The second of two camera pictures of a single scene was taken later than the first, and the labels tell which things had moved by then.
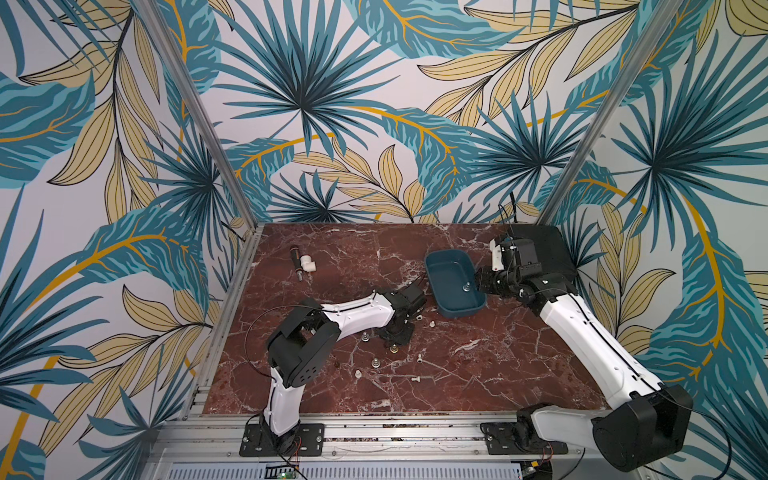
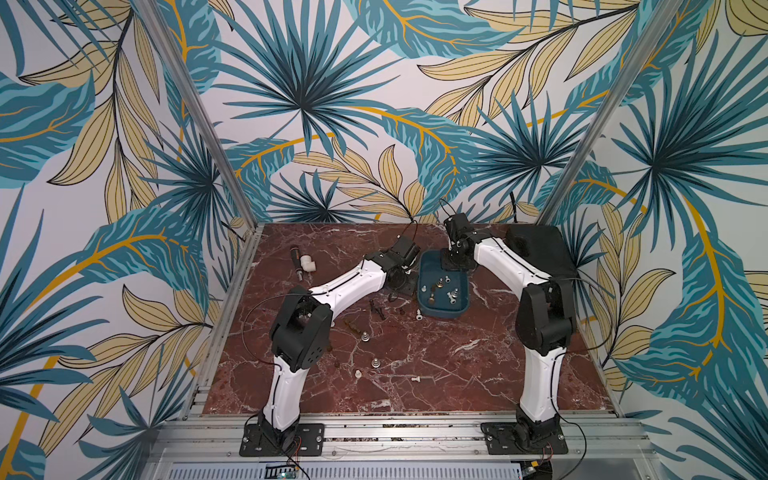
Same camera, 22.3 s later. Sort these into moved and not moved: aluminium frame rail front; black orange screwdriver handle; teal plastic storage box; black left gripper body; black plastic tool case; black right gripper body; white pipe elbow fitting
Moved: black left gripper body; teal plastic storage box; black right gripper body
Not moved: black orange screwdriver handle; black plastic tool case; aluminium frame rail front; white pipe elbow fitting
